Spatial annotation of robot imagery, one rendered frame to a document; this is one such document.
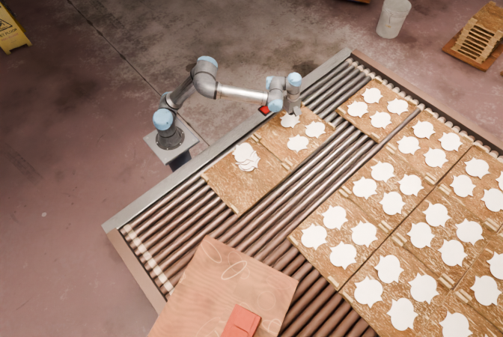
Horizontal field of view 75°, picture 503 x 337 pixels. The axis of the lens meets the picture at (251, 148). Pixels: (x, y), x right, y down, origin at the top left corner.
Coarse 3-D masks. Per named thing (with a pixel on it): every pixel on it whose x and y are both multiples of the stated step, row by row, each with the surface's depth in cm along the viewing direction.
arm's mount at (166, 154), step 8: (176, 120) 223; (184, 128) 219; (144, 136) 216; (152, 136) 216; (184, 136) 215; (192, 136) 216; (152, 144) 213; (184, 144) 213; (192, 144) 213; (160, 152) 210; (168, 152) 210; (176, 152) 210; (168, 160) 206
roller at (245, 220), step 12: (348, 132) 210; (336, 144) 206; (324, 156) 202; (300, 168) 197; (288, 180) 193; (276, 192) 189; (264, 204) 186; (252, 216) 183; (240, 228) 180; (180, 276) 167; (168, 288) 164
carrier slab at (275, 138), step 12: (300, 108) 219; (276, 120) 214; (300, 120) 213; (312, 120) 213; (264, 132) 209; (276, 132) 209; (288, 132) 209; (300, 132) 208; (264, 144) 205; (276, 144) 204; (312, 144) 204; (276, 156) 200; (288, 156) 200; (300, 156) 199
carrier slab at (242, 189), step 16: (240, 144) 205; (256, 144) 205; (224, 160) 199; (272, 160) 198; (208, 176) 194; (224, 176) 194; (240, 176) 193; (256, 176) 193; (272, 176) 193; (224, 192) 188; (240, 192) 188; (256, 192) 188; (240, 208) 183
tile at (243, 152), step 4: (244, 144) 199; (248, 144) 199; (236, 148) 197; (240, 148) 197; (244, 148) 197; (248, 148) 197; (236, 152) 196; (240, 152) 196; (244, 152) 196; (248, 152) 196; (252, 152) 196; (236, 156) 195; (240, 156) 195; (244, 156) 194; (248, 156) 194; (236, 160) 194; (240, 160) 193; (244, 160) 193
